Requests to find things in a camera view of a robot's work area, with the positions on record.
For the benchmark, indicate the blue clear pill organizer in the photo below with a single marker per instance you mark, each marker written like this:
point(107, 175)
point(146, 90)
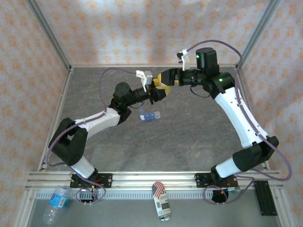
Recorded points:
point(151, 116)

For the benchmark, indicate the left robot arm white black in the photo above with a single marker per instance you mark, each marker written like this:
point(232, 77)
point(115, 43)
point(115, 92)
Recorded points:
point(104, 119)

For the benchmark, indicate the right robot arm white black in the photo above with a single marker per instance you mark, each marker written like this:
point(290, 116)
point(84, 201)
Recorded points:
point(232, 111)

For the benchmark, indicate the flag print can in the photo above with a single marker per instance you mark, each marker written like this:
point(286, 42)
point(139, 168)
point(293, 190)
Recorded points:
point(161, 201)

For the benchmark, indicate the clear plastic water bottle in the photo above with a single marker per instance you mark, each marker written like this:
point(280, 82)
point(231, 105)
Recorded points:
point(58, 201)

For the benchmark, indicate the aluminium rear rail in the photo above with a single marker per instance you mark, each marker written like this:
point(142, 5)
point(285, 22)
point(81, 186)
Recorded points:
point(106, 65)

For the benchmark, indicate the aluminium frame post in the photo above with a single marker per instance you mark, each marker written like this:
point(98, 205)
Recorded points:
point(258, 33)
point(49, 35)

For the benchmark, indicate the aluminium side rail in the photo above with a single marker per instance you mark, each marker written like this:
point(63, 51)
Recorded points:
point(60, 106)
point(254, 118)

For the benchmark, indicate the long aluminium base rail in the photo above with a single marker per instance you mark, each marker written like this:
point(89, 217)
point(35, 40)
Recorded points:
point(154, 176)

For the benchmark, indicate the black slotted bracket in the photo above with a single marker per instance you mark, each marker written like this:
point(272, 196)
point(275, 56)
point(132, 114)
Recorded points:
point(265, 198)

